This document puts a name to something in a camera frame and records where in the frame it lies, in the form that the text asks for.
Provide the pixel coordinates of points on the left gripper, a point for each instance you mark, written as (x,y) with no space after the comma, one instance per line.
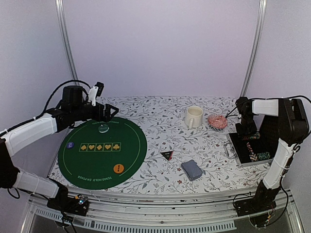
(106,117)

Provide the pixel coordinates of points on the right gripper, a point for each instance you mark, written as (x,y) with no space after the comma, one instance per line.
(241,132)

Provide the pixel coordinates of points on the clear dealer button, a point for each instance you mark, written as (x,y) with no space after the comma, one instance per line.
(103,128)

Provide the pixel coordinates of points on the purple small blind button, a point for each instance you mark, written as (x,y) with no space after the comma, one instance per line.
(70,145)

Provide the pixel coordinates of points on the orange big blind button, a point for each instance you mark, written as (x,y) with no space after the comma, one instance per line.
(118,168)

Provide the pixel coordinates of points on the blue playing card deck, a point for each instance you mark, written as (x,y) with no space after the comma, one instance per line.
(192,170)

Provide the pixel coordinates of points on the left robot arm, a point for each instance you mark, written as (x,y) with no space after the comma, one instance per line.
(16,138)

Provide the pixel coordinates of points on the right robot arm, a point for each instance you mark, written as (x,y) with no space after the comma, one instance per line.
(293,110)

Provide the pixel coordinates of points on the red patterned bowl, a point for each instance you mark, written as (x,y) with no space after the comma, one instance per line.
(217,122)

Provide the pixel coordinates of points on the poker chips in case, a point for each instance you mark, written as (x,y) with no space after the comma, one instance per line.
(254,149)

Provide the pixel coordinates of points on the green poker mat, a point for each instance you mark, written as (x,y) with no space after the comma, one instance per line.
(89,164)

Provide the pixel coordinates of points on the white ceramic mug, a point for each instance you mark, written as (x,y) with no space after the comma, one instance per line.
(194,117)

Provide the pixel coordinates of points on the black red triangular chip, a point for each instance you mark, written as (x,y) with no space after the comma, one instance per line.
(167,155)

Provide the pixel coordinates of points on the front aluminium rail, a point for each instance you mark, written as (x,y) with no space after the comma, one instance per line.
(112,212)

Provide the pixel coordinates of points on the left aluminium frame post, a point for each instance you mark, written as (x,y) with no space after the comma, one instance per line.
(65,38)

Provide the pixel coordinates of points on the aluminium frame post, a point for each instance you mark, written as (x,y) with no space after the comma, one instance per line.
(255,46)
(65,38)

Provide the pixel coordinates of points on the right aluminium frame post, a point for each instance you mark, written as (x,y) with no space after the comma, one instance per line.
(255,46)

